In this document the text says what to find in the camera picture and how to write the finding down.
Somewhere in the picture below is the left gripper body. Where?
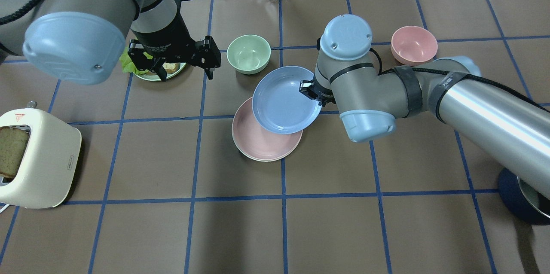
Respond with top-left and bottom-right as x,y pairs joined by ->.
128,16 -> 221,70

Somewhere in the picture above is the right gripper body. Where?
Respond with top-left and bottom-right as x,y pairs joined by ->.
300,78 -> 336,107

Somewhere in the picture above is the blue plate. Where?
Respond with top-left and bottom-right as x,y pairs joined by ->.
252,65 -> 322,134

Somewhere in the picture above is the pink plate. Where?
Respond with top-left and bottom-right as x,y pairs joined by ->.
231,97 -> 303,162

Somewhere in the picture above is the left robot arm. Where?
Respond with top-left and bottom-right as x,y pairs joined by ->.
1,0 -> 221,85

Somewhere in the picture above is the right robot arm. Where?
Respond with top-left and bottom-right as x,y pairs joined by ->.
300,14 -> 549,196

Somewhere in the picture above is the bread slice on plate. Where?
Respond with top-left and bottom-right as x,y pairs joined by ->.
162,63 -> 180,74

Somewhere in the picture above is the green plate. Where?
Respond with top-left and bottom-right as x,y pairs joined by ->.
136,63 -> 187,82

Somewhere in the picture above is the green lettuce leaf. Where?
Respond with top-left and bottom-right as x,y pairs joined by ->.
119,51 -> 149,76

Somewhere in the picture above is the green bowl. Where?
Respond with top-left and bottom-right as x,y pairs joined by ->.
226,34 -> 271,75

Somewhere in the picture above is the pink bowl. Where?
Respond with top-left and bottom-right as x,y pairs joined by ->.
390,26 -> 438,66

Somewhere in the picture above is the white toaster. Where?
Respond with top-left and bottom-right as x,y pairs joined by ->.
0,108 -> 82,209

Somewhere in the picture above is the toast slice in toaster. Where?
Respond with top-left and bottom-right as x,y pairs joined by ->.
0,127 -> 30,178

